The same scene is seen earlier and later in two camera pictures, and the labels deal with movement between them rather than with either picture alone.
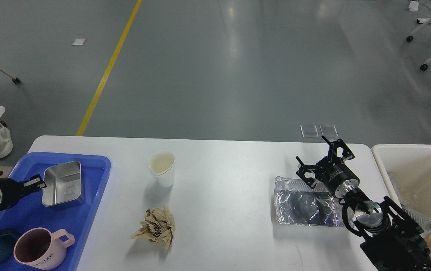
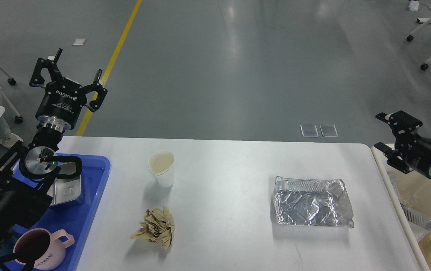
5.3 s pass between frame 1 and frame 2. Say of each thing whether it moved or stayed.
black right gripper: moved
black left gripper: moved
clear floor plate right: stayed
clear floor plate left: stayed
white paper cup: stayed
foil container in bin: stayed
